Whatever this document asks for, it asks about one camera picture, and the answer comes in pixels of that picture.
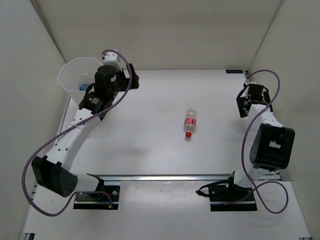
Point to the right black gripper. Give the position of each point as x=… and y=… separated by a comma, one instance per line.
x=242, y=101

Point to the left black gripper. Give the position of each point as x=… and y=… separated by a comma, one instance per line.
x=119, y=72

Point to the clear bottle blue label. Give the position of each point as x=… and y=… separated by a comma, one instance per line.
x=83, y=86

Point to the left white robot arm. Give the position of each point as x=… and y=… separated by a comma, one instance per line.
x=52, y=171

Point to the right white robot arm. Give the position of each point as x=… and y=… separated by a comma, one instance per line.
x=272, y=146

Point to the white translucent octagonal bin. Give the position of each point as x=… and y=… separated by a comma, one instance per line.
x=77, y=72

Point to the clear bottle red label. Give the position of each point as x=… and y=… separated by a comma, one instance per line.
x=190, y=122

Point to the aluminium rail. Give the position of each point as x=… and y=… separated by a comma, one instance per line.
x=166, y=178

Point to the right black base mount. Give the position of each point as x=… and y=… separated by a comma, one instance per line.
x=226, y=196

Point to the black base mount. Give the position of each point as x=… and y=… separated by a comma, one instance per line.
x=100, y=195
x=226, y=196

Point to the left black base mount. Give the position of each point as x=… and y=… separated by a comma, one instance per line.
x=100, y=195

